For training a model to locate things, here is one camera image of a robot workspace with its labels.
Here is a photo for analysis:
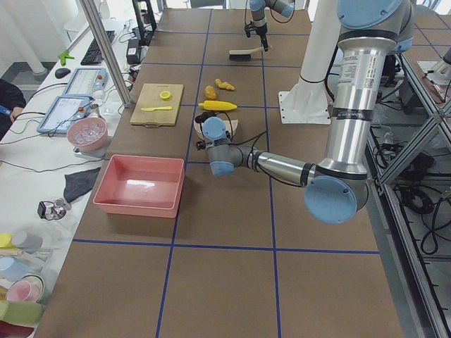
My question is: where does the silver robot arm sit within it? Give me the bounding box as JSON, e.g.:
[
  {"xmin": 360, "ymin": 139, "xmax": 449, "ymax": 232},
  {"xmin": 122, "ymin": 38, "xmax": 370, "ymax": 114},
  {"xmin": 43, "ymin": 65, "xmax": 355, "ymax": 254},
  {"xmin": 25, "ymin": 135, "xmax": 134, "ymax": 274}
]
[
  {"xmin": 203, "ymin": 1, "xmax": 414, "ymax": 225},
  {"xmin": 244, "ymin": 0, "xmax": 295, "ymax": 52}
]

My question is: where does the wooden hand brush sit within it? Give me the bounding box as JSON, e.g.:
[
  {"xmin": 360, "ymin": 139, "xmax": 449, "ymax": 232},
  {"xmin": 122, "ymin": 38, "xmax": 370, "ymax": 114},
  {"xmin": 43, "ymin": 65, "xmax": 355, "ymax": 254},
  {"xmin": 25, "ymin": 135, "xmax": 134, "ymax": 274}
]
[{"xmin": 228, "ymin": 47, "xmax": 265, "ymax": 61}]

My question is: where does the blue teach pendant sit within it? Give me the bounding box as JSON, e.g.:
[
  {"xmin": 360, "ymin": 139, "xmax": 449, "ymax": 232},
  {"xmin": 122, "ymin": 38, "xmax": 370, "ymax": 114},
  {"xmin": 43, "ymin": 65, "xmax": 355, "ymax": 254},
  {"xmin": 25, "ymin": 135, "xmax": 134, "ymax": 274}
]
[
  {"xmin": 37, "ymin": 95, "xmax": 92, "ymax": 134},
  {"xmin": 63, "ymin": 67, "xmax": 108, "ymax": 96}
]

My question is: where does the stack of coloured cups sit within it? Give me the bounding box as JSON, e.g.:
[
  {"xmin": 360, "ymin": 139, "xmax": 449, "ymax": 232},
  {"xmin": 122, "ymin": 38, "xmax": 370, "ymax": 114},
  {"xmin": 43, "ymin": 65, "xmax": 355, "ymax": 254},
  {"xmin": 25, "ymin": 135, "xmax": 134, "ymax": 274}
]
[{"xmin": 1, "ymin": 232, "xmax": 34, "ymax": 337}]

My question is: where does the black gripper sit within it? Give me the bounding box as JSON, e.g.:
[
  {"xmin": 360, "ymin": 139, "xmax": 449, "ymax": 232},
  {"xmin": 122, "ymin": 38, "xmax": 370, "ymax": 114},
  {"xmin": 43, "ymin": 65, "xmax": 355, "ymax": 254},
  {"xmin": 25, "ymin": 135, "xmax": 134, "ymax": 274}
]
[
  {"xmin": 245, "ymin": 21, "xmax": 269, "ymax": 52},
  {"xmin": 194, "ymin": 111, "xmax": 218, "ymax": 123}
]

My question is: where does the black keyboard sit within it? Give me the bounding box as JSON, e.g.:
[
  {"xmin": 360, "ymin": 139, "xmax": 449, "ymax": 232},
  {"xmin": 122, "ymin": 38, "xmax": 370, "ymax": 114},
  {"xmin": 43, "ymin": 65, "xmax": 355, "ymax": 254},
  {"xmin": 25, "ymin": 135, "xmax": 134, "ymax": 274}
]
[{"xmin": 80, "ymin": 39, "xmax": 104, "ymax": 65}]

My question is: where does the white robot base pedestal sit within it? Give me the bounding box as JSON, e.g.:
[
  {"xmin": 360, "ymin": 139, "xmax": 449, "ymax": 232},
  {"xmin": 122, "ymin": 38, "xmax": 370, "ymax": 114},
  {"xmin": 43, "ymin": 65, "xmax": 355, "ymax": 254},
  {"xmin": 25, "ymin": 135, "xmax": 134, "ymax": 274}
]
[{"xmin": 279, "ymin": 0, "xmax": 341, "ymax": 125}]

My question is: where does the yellow plastic knife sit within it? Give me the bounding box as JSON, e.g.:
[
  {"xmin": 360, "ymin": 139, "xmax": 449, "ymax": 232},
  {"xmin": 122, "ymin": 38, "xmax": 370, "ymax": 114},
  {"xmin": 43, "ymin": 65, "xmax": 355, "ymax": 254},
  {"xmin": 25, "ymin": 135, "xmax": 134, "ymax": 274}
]
[{"xmin": 140, "ymin": 106, "xmax": 173, "ymax": 112}]

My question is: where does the yellow toy corn cob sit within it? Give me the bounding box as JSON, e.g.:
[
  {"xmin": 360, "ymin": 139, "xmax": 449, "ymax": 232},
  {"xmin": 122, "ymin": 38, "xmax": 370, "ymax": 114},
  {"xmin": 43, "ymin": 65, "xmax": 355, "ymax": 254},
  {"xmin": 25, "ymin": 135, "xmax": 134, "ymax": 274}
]
[{"xmin": 198, "ymin": 100, "xmax": 237, "ymax": 111}]

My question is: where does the brown toy potato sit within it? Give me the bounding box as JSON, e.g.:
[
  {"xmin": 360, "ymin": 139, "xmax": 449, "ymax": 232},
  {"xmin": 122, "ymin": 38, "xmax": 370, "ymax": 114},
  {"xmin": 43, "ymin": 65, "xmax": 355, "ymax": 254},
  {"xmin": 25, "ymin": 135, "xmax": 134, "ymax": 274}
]
[{"xmin": 204, "ymin": 85, "xmax": 218, "ymax": 101}]

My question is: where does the upper blue teach pendant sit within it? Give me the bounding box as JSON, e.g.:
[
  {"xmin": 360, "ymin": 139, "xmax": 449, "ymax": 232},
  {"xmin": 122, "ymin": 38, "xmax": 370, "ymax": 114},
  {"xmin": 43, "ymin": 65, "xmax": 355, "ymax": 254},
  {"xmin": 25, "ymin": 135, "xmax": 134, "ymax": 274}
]
[{"xmin": 63, "ymin": 67, "xmax": 108, "ymax": 96}]

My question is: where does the orange toy ginger piece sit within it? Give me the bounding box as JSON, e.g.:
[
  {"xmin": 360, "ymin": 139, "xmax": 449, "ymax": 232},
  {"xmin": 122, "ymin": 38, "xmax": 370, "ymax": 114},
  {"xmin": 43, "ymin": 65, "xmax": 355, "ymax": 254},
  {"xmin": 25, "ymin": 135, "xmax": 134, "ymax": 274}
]
[{"xmin": 215, "ymin": 78, "xmax": 235, "ymax": 91}]

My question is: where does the pink plastic bin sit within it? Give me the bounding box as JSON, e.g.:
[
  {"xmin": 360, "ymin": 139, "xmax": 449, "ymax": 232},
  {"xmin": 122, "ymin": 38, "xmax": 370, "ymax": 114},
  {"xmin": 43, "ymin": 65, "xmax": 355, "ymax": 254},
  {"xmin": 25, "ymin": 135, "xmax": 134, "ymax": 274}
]
[{"xmin": 93, "ymin": 155, "xmax": 185, "ymax": 218}]

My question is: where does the pink bowl with ice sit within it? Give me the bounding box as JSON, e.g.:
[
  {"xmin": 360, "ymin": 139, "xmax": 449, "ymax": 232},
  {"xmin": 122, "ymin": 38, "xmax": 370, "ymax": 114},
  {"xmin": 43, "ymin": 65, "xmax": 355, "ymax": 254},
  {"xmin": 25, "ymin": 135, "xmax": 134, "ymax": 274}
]
[{"xmin": 67, "ymin": 118, "xmax": 108, "ymax": 152}]

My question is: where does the aluminium frame post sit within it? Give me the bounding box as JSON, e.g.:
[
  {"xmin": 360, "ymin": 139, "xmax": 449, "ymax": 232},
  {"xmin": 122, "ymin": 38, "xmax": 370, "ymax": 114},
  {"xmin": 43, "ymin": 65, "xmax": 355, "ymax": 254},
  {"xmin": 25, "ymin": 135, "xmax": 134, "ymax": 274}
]
[{"xmin": 80, "ymin": 0, "xmax": 132, "ymax": 108}]

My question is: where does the black computer mouse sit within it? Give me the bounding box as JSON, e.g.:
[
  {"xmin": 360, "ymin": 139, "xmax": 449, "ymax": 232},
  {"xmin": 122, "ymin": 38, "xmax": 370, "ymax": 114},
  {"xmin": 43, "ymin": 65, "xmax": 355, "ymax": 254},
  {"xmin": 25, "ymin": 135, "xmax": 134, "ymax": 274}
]
[{"xmin": 54, "ymin": 68, "xmax": 71, "ymax": 79}]

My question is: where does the yellow lemon slice toy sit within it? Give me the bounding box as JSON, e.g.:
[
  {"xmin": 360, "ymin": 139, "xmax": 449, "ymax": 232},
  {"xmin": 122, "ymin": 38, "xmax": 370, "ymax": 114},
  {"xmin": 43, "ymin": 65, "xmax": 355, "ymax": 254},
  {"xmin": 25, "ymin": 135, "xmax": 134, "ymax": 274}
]
[{"xmin": 159, "ymin": 91, "xmax": 172, "ymax": 101}]

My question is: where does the grey cloth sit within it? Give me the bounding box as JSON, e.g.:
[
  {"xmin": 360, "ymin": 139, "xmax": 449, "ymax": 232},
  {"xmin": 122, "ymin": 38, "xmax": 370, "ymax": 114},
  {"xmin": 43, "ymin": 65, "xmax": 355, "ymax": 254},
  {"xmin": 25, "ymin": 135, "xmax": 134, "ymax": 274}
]
[{"xmin": 63, "ymin": 168, "xmax": 100, "ymax": 203}]

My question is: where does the beige plastic dustpan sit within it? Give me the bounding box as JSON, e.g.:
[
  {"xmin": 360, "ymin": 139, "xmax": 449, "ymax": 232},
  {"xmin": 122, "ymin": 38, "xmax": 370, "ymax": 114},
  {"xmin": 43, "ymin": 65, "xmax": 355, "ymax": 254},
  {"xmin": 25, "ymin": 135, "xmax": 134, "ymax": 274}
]
[{"xmin": 193, "ymin": 120, "xmax": 238, "ymax": 140}]

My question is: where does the lower blue teach pendant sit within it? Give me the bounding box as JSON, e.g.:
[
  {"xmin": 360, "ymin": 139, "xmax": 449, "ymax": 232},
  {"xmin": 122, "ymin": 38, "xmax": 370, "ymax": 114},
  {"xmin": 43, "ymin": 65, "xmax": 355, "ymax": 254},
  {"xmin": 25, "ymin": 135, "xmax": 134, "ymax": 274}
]
[{"xmin": 37, "ymin": 95, "xmax": 92, "ymax": 134}]

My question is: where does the wooden cutting board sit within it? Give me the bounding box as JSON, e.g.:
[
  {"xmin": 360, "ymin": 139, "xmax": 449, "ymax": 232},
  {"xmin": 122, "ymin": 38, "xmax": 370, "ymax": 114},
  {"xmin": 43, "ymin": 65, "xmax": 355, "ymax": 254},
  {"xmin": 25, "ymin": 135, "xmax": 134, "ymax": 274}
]
[{"xmin": 130, "ymin": 83, "xmax": 183, "ymax": 126}]

